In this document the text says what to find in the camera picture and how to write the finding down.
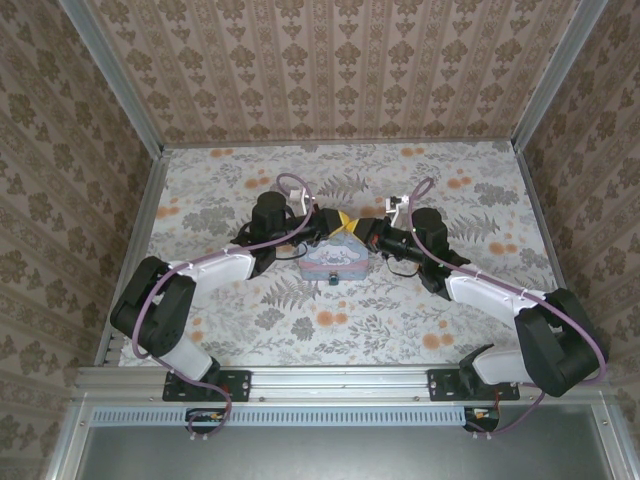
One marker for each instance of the pastel cartoon tin box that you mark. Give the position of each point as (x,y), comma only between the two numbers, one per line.
(332,257)

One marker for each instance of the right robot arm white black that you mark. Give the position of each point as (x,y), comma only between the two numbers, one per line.
(545,345)

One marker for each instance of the floral table cover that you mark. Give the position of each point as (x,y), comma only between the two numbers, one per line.
(350,325)

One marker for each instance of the small connector board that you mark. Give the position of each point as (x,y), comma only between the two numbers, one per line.
(481,415)
(205,416)

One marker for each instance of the grey metal sheet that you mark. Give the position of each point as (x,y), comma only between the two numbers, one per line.
(350,455)

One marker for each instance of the aluminium side rail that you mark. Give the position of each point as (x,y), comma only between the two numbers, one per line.
(132,260)
(552,250)

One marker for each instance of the aluminium cross rail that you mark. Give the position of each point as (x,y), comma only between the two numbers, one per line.
(340,382)

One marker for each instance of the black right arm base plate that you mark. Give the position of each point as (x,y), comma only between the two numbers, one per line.
(442,385)

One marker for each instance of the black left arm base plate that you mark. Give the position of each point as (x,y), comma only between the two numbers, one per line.
(235,385)

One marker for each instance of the aluminium frame post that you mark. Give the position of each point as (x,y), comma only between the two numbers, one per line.
(547,80)
(117,85)

